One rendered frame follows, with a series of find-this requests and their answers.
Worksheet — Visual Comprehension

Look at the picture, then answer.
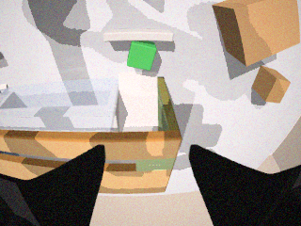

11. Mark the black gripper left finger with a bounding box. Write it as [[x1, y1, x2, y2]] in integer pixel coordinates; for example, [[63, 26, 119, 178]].
[[0, 144, 105, 226]]

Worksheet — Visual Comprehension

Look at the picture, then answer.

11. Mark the green block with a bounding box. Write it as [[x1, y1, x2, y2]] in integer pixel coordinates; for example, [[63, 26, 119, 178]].
[[127, 41, 157, 72]]

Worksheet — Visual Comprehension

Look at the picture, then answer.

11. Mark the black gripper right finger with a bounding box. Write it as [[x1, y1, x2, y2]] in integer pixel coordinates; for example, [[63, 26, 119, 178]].
[[188, 144, 301, 226]]

